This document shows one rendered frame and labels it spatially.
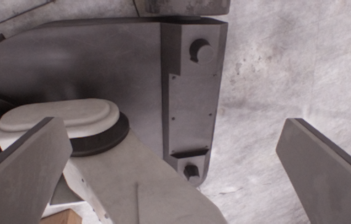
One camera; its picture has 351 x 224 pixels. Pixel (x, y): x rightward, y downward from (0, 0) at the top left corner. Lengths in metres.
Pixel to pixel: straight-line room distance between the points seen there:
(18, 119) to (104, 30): 0.23
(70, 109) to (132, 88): 0.16
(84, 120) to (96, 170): 0.08
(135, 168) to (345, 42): 0.93
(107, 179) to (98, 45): 0.27
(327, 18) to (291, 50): 0.17
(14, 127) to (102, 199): 0.19
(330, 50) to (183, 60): 0.69
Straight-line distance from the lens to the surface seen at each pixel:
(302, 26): 0.85
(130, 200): 0.28
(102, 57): 0.46
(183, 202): 0.24
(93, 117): 0.35
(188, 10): 0.43
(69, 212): 1.07
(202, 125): 0.55
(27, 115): 0.41
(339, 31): 0.99
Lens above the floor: 0.61
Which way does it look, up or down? 57 degrees down
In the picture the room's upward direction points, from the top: 157 degrees clockwise
